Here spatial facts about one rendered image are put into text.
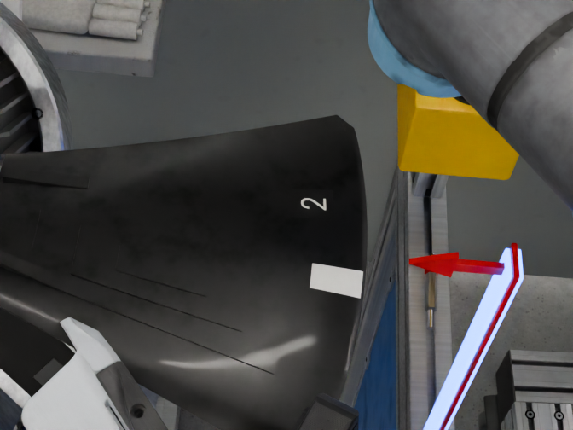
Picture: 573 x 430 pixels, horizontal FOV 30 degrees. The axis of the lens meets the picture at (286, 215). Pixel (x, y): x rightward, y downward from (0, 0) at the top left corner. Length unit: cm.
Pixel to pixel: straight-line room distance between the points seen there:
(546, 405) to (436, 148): 87
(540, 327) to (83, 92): 95
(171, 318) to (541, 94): 26
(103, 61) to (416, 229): 39
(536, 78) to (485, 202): 137
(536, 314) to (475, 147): 117
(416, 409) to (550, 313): 113
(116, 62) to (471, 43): 74
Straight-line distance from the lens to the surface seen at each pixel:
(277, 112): 165
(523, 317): 206
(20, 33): 83
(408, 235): 106
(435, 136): 90
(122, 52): 118
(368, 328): 139
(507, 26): 48
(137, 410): 56
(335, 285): 65
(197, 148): 69
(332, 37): 152
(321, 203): 67
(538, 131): 48
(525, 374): 174
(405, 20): 52
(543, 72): 47
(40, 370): 79
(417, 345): 100
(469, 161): 93
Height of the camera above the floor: 173
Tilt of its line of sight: 56 degrees down
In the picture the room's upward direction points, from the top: 7 degrees clockwise
